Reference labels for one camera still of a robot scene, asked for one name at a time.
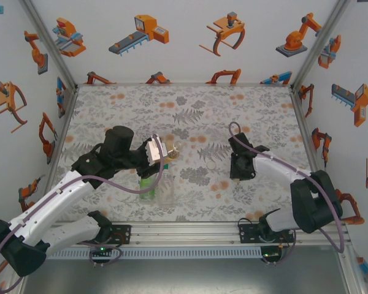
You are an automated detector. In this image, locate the clear bottle with green label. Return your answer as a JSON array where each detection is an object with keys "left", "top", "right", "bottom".
[{"left": 138, "top": 176, "right": 159, "bottom": 203}]

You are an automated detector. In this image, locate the tall clear plastic bottle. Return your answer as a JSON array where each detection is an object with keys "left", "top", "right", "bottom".
[{"left": 157, "top": 164, "right": 176, "bottom": 208}]

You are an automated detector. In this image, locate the yellow tea bottle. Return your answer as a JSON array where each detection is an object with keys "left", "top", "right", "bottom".
[{"left": 162, "top": 139, "right": 185, "bottom": 163}]

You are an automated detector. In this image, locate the small circuit board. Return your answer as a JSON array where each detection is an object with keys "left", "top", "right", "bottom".
[
  {"left": 262, "top": 249, "right": 282, "bottom": 260},
  {"left": 90, "top": 244, "right": 114, "bottom": 257}
]

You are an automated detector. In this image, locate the aluminium frame side rail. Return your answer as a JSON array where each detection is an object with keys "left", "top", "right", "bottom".
[
  {"left": 44, "top": 85, "right": 80, "bottom": 187},
  {"left": 289, "top": 87, "right": 329, "bottom": 190}
]

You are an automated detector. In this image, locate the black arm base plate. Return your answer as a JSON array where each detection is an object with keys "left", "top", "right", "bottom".
[
  {"left": 110, "top": 225, "right": 132, "bottom": 246},
  {"left": 239, "top": 222, "right": 261, "bottom": 244}
]

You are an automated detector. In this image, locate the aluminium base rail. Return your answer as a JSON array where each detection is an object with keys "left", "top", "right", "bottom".
[{"left": 47, "top": 222, "right": 347, "bottom": 246}]

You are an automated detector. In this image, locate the thin base cable loop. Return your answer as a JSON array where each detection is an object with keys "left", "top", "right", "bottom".
[
  {"left": 262, "top": 238, "right": 297, "bottom": 266},
  {"left": 79, "top": 240, "right": 123, "bottom": 269}
]

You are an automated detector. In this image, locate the slotted grey cable duct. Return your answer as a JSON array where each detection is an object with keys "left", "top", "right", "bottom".
[{"left": 47, "top": 246, "right": 263, "bottom": 260}]

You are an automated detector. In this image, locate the aluminium frame back rail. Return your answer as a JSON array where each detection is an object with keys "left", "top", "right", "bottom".
[{"left": 76, "top": 81, "right": 292, "bottom": 88}]

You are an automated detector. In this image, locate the aluminium frame post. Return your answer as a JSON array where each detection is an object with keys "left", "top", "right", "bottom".
[
  {"left": 17, "top": 274, "right": 30, "bottom": 294},
  {"left": 335, "top": 232, "right": 367, "bottom": 294},
  {"left": 289, "top": 0, "right": 353, "bottom": 92},
  {"left": 18, "top": 0, "right": 79, "bottom": 91}
]

